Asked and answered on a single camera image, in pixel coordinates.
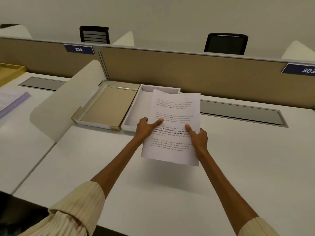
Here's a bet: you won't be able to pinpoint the person's left hand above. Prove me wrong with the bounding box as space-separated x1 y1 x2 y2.
135 117 164 143

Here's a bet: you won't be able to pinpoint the person's right hand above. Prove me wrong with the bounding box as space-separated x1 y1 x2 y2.
185 123 209 157

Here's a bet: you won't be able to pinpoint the printed white paper sheets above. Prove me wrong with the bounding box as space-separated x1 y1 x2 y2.
141 89 201 167

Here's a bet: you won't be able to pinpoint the person's right forearm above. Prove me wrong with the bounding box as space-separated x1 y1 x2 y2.
196 148 280 236

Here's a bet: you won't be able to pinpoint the person's left forearm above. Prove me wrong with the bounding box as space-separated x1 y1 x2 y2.
15 136 148 236

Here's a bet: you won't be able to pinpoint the white box tray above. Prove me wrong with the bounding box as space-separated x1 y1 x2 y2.
121 84 181 132

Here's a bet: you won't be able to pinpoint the white box lid brown inside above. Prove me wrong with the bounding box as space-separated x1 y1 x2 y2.
71 80 141 132

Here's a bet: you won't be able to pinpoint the beige desk partition panel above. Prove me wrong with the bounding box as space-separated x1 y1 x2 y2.
0 37 108 81
100 45 315 109

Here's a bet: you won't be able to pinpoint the white curved desk divider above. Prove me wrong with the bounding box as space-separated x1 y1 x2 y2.
281 40 315 62
30 59 105 142
111 31 135 47
0 24 33 39

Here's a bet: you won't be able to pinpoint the black mesh office chair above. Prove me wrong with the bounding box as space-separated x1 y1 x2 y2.
204 33 249 55

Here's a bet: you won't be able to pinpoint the blue number label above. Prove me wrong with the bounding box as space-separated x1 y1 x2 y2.
64 44 95 55
281 62 315 76

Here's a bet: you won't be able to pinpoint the black slatted office chair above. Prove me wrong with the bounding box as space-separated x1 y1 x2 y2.
79 26 110 45

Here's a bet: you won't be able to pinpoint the yellow box tray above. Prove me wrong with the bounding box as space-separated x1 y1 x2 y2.
0 63 27 87

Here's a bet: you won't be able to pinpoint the grey cable grommet cover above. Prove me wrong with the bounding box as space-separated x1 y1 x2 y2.
18 76 67 92
200 100 288 128

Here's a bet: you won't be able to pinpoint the silver partition post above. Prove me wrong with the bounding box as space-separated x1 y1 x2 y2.
98 46 110 81

